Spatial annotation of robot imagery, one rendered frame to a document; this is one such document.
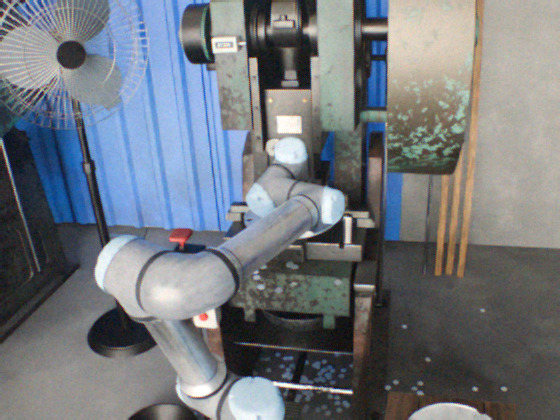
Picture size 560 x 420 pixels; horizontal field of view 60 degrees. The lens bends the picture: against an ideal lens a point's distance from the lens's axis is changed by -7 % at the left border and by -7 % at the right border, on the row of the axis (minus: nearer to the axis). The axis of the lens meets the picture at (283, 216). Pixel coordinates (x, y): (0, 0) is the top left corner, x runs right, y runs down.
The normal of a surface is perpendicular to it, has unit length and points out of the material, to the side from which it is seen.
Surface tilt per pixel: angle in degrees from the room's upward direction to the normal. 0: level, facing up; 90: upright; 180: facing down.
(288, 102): 90
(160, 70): 90
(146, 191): 90
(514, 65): 90
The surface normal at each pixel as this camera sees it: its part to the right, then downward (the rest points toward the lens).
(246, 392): 0.05, -0.86
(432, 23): -0.21, 0.33
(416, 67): -0.20, 0.52
